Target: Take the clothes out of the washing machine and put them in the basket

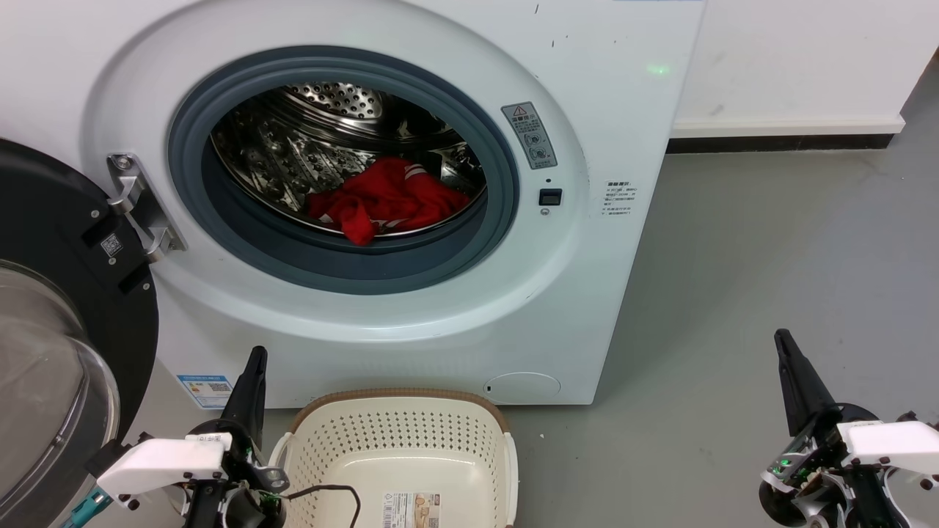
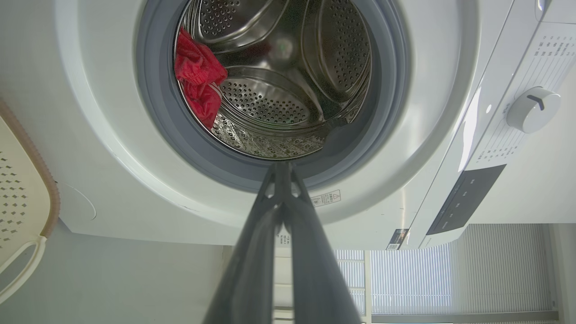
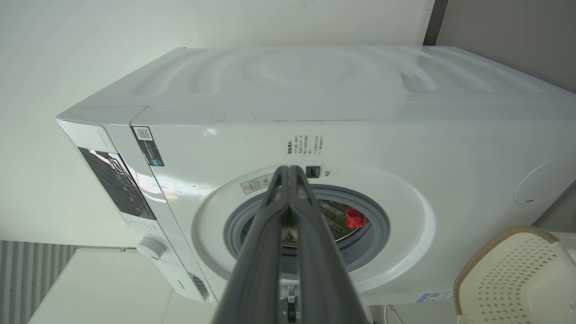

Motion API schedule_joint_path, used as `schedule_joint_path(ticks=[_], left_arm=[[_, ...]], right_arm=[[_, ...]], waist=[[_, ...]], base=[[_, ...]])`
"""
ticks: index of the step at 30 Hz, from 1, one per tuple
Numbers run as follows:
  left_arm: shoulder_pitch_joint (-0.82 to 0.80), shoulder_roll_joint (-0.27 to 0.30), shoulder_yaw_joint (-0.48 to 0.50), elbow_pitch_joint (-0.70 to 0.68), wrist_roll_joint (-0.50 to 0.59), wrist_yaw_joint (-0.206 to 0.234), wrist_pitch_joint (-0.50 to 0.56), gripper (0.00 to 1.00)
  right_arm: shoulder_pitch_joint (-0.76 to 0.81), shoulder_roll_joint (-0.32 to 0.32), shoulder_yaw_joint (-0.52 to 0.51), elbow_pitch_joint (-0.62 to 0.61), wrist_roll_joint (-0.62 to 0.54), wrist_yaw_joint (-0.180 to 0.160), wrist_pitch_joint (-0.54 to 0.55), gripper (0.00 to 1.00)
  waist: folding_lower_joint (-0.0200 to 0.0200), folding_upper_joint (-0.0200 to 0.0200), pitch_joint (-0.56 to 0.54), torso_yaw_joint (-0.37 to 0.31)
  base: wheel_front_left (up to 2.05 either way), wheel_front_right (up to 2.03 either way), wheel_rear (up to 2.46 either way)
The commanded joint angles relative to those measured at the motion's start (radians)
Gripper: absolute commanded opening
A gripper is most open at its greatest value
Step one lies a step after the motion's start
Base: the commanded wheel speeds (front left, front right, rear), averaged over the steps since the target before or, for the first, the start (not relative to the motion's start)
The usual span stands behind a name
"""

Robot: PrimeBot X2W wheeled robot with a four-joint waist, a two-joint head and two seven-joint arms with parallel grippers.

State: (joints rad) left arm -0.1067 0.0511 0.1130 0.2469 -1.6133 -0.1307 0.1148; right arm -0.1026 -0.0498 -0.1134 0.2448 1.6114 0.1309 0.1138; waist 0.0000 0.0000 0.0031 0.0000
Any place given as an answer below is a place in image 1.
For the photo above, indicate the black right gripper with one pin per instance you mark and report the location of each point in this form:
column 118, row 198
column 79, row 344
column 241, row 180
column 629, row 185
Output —
column 803, row 469

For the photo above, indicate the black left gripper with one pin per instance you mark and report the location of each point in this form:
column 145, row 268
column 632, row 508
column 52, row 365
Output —
column 246, row 484

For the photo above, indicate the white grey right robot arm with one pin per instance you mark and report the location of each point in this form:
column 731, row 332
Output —
column 880, row 502

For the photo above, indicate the cream perforated laundry basket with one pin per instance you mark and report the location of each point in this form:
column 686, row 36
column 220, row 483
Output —
column 396, row 447

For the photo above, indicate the washing machine door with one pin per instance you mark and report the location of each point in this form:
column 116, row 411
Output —
column 88, row 308

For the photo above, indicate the red garment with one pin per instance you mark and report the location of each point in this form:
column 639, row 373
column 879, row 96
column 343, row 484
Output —
column 389, row 198

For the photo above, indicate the stainless steel washing machine drum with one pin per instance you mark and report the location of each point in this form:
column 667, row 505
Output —
column 293, row 154

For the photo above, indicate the blue energy label sticker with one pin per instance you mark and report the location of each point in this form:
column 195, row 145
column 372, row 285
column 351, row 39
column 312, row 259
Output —
column 207, row 391

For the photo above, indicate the grey rubber door gasket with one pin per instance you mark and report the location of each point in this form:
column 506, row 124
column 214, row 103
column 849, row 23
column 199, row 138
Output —
column 242, row 235

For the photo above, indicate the white front-load washing machine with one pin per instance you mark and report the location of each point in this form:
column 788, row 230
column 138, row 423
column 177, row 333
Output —
column 411, row 315

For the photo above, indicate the white QR code sticker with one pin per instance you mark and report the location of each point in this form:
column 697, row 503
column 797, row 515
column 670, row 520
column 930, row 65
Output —
column 111, row 245

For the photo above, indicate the silver metal door hinge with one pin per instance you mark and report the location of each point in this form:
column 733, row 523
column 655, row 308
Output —
column 143, row 209

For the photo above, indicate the black baseboard strip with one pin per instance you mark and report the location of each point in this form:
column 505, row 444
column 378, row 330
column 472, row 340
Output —
column 777, row 144

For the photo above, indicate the white text label sticker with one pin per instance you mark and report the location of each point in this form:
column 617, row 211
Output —
column 619, row 199

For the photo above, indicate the round white filter cover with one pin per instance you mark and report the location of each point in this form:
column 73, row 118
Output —
column 522, row 388

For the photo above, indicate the black door latch socket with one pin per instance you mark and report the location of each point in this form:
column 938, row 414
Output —
column 550, row 197

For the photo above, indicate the grey warning sticker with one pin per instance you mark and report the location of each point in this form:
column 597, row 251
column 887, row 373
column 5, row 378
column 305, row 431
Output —
column 530, row 136

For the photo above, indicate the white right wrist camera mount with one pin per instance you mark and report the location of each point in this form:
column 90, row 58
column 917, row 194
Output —
column 891, row 444

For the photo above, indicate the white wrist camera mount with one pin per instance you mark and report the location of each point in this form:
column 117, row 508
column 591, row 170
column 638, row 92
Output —
column 891, row 444
column 158, row 463

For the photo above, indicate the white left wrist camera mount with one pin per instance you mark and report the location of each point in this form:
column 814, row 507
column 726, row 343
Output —
column 158, row 463

